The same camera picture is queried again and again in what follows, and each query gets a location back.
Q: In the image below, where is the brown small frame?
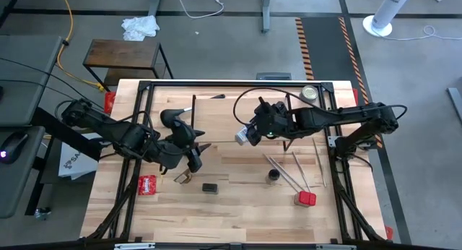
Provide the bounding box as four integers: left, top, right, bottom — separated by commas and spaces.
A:
173, 168, 193, 185

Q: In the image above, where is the white crumpled cloth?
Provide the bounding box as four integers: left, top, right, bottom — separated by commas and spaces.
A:
121, 14, 161, 42

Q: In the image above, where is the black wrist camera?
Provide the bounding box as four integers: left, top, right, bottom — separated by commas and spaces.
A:
172, 119, 199, 145
255, 96, 275, 113

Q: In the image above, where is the wooden side table black frame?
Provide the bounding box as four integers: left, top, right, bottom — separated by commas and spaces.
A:
82, 38, 175, 94

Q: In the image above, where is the grey box device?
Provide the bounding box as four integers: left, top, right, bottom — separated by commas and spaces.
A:
255, 72, 292, 81

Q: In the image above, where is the white fan cable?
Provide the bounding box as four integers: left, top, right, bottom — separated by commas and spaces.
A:
371, 25, 462, 42

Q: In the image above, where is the red candy packet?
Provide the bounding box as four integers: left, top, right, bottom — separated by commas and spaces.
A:
137, 174, 157, 197

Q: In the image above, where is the silver bracket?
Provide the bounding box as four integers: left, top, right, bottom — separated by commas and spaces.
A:
114, 242, 156, 250
315, 243, 357, 250

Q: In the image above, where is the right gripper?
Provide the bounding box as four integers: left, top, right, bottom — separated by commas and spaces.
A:
247, 101, 293, 147

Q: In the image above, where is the white cable with plug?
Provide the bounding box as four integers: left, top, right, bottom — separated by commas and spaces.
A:
172, 0, 225, 20

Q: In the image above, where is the labelled tin can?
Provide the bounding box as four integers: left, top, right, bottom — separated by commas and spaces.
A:
299, 84, 320, 103

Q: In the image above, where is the black computer mouse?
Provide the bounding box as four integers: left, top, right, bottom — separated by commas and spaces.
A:
0, 132, 29, 165

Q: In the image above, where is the white-lid glass spice jar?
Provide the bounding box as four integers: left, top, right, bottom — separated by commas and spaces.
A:
234, 125, 250, 146

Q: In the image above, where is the grey metal leg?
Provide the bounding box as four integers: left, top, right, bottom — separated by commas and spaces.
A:
446, 87, 462, 125
261, 0, 272, 34
147, 0, 165, 18

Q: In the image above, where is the grey desk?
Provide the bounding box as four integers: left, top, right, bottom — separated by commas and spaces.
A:
0, 126, 46, 219
0, 35, 62, 128

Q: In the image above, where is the black hazard-striped floor mat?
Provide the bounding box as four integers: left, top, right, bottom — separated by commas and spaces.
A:
294, 15, 384, 150

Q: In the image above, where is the red spice container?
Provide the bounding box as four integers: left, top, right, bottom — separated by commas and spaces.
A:
293, 190, 318, 208

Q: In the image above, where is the black-lid spice jar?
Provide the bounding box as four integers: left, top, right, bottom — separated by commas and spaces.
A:
266, 168, 282, 185

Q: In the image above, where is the white tower fan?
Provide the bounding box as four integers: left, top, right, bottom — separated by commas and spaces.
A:
362, 0, 416, 38

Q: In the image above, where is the caster wheel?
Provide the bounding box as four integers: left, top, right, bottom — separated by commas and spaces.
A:
34, 206, 51, 221

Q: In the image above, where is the yellow cable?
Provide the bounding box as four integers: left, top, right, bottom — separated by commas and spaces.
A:
53, 0, 108, 92

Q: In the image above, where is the black desk frame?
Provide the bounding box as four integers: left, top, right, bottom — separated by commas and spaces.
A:
24, 107, 104, 217

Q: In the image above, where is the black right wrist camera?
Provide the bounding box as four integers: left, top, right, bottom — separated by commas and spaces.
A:
255, 96, 275, 113

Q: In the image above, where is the metal chopstick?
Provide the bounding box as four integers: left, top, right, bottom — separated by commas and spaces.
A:
311, 137, 328, 189
262, 152, 301, 195
291, 151, 315, 202
267, 155, 311, 197

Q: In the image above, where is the dark green spice tin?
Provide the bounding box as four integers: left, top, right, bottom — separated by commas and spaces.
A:
201, 182, 219, 195

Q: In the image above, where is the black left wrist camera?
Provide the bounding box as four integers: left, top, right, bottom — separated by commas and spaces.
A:
172, 119, 199, 145

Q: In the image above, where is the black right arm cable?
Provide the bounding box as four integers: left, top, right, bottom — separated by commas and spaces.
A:
232, 86, 326, 131

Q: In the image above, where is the black desk cable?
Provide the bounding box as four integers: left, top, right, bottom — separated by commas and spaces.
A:
0, 56, 102, 107
0, 78, 84, 103

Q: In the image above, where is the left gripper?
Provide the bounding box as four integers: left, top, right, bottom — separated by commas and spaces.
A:
158, 139, 204, 174

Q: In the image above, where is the white paper bag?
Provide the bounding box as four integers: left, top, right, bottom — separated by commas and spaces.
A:
57, 141, 99, 181

